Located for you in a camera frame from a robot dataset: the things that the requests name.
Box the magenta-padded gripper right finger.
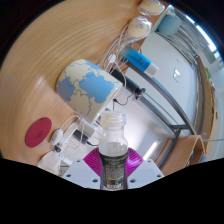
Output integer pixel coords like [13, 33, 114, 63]
[125, 147, 165, 190]

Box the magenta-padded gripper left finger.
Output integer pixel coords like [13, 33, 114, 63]
[63, 147, 103, 191]

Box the clear bottle with dark label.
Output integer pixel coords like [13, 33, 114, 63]
[98, 110, 130, 191]

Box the white desk lamp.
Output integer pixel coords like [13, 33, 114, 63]
[143, 139, 161, 161]

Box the small white oval case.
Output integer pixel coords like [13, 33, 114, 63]
[49, 128, 65, 146]

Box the flat round red coaster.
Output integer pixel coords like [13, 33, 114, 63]
[24, 116, 53, 149]

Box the cream mug with blue patches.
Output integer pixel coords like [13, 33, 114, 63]
[55, 58, 124, 125]

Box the black electric shaver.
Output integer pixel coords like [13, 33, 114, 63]
[109, 68, 147, 101]

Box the teal pillow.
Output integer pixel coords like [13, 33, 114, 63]
[157, 11, 183, 36]

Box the dark grey metal frame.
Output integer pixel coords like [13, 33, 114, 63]
[126, 59, 201, 168]

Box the long wooden wall shelf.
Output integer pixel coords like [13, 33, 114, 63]
[194, 54, 219, 148]

